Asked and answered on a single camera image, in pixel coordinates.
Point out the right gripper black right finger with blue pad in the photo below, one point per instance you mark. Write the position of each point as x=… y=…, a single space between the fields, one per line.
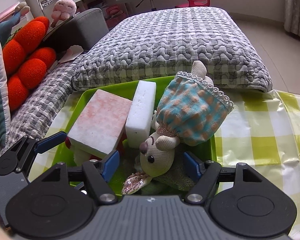
x=205 y=176

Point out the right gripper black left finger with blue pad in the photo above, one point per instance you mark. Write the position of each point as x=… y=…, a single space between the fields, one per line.
x=97 y=175

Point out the grey towel cloth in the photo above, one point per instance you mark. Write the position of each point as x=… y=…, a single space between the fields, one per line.
x=175 y=179

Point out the pink white foam block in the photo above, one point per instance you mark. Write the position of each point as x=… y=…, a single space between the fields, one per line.
x=101 y=124

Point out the red santa hat toy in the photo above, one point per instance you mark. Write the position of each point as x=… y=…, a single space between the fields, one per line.
x=81 y=156

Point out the mouse plush blue dress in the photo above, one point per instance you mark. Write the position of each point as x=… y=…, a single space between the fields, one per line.
x=190 y=112

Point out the green plastic bin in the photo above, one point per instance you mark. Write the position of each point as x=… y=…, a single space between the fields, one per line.
x=65 y=119

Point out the green checked tablecloth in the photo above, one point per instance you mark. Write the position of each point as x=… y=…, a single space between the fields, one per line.
x=263 y=130

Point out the white paper scrap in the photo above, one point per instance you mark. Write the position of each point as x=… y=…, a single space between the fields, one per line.
x=71 y=54

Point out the grey quilted cushion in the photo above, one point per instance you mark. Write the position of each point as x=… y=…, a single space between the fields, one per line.
x=164 y=42

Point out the red knitted plush pillow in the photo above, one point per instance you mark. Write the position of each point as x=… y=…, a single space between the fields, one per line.
x=26 y=62

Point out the pink octopus plush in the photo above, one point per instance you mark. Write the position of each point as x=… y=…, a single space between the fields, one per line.
x=63 y=10

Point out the pink box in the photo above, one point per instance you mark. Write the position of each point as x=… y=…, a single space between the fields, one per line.
x=10 y=12

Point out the blue plush toy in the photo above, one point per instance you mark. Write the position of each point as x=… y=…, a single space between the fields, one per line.
x=6 y=26

